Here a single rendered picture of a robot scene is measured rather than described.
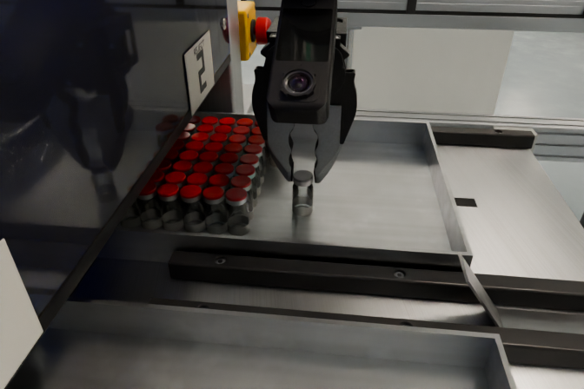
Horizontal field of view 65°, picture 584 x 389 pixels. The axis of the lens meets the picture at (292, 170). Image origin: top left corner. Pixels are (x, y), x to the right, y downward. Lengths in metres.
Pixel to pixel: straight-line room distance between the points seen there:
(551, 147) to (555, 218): 1.11
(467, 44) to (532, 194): 1.53
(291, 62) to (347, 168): 0.25
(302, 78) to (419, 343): 0.21
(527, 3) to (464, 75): 0.74
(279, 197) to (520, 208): 0.26
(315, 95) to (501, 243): 0.26
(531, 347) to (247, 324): 0.20
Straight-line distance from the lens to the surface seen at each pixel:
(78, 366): 0.40
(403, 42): 2.03
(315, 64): 0.35
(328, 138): 0.44
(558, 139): 1.66
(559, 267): 0.50
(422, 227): 0.49
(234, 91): 0.64
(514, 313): 0.43
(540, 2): 1.45
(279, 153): 0.45
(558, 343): 0.40
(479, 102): 2.19
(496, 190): 0.58
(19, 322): 0.25
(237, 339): 0.37
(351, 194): 0.53
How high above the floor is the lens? 1.18
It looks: 32 degrees down
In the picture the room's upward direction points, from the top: straight up
